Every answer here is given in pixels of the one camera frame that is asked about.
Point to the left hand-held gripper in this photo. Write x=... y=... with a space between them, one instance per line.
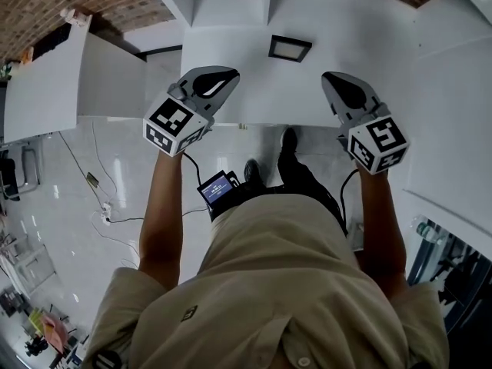
x=169 y=118

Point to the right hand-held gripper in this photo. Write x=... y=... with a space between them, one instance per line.
x=378 y=140

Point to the black picture frame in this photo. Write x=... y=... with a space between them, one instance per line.
x=289 y=48

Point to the person's left forearm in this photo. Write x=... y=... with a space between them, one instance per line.
x=161 y=213

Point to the person's right forearm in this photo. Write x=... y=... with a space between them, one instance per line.
x=380 y=221

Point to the black device with screen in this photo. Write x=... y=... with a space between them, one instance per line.
x=216 y=190

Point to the person's black trousers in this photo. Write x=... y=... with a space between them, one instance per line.
x=300 y=179

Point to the person's right black shoe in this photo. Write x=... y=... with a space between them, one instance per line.
x=289 y=141

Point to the person's black shoe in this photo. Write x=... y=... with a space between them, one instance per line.
x=289 y=141
x=253 y=173

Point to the dark phone on floor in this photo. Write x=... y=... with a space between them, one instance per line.
x=93 y=179

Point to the person's left black shoe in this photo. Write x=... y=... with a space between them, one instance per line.
x=253 y=173

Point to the clear plastic bottle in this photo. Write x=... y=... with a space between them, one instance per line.
x=429 y=233

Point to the white power strip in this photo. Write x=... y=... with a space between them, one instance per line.
x=106 y=213

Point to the white side table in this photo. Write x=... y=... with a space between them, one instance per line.
x=50 y=87

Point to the grey metal chair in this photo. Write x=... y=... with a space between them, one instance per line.
x=23 y=171

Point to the person's beige shirt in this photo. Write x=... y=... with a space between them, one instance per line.
x=269 y=290

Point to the pink cloth bag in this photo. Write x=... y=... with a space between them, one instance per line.
x=54 y=333

